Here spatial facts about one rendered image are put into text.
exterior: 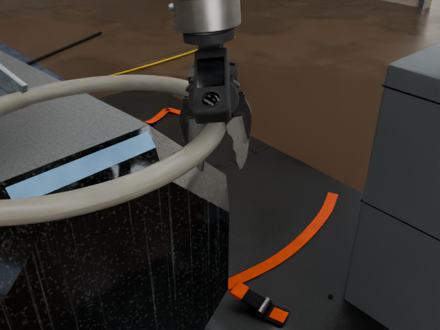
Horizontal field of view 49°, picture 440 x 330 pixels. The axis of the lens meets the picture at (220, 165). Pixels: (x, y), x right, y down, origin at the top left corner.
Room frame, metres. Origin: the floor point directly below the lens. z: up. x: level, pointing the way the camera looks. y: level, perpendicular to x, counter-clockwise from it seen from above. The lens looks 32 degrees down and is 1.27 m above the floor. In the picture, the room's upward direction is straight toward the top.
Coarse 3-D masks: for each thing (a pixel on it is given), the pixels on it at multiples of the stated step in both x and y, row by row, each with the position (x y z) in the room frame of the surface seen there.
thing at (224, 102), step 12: (216, 48) 0.64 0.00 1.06; (204, 60) 0.62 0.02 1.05; (216, 60) 0.62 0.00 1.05; (228, 60) 0.62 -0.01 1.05; (204, 72) 0.60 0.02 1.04; (216, 72) 0.60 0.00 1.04; (228, 72) 0.60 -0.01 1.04; (204, 84) 0.58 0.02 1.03; (216, 84) 0.58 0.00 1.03; (228, 84) 0.58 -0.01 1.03; (204, 96) 0.56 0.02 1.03; (216, 96) 0.55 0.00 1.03; (228, 96) 0.56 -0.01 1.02; (204, 108) 0.54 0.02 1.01; (216, 108) 0.54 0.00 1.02; (228, 108) 0.54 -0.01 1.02; (204, 120) 0.54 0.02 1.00; (216, 120) 0.54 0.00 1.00; (228, 120) 0.54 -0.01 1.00
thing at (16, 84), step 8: (0, 64) 0.89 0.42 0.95; (0, 72) 0.88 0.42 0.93; (8, 72) 0.87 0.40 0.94; (0, 80) 0.88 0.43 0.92; (8, 80) 0.86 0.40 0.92; (16, 80) 0.85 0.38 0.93; (0, 88) 0.88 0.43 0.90; (8, 88) 0.87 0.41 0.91; (16, 88) 0.85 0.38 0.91; (24, 88) 0.84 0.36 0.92; (8, 112) 0.81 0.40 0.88
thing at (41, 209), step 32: (0, 96) 0.82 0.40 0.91; (32, 96) 0.84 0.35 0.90; (64, 96) 0.87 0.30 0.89; (224, 128) 0.61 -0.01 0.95; (160, 160) 0.51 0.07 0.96; (192, 160) 0.52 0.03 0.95; (64, 192) 0.44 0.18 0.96; (96, 192) 0.44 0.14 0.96; (128, 192) 0.46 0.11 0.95; (0, 224) 0.42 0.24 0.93
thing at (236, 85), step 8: (224, 32) 0.63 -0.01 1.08; (232, 32) 0.65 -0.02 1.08; (184, 40) 0.65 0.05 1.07; (192, 40) 0.63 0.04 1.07; (200, 40) 0.62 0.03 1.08; (208, 40) 0.62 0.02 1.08; (216, 40) 0.62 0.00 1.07; (224, 40) 0.63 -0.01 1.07; (200, 48) 0.64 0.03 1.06; (208, 48) 0.64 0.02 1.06; (232, 64) 0.70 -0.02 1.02; (192, 72) 0.67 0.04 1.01; (232, 72) 0.65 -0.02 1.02; (192, 80) 0.63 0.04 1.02; (232, 80) 0.63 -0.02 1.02; (192, 88) 0.62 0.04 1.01; (232, 88) 0.62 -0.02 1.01; (192, 96) 0.62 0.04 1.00; (232, 96) 0.62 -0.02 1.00; (192, 104) 0.62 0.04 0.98; (232, 104) 0.62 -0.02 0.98
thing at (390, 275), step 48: (432, 48) 1.28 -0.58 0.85; (384, 96) 1.15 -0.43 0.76; (432, 96) 1.06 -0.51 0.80; (384, 144) 1.13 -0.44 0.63; (432, 144) 1.04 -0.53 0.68; (384, 192) 1.11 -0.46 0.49; (432, 192) 1.02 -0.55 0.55; (384, 240) 1.09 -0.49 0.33; (432, 240) 0.99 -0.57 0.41; (384, 288) 1.06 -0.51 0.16; (432, 288) 0.97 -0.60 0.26
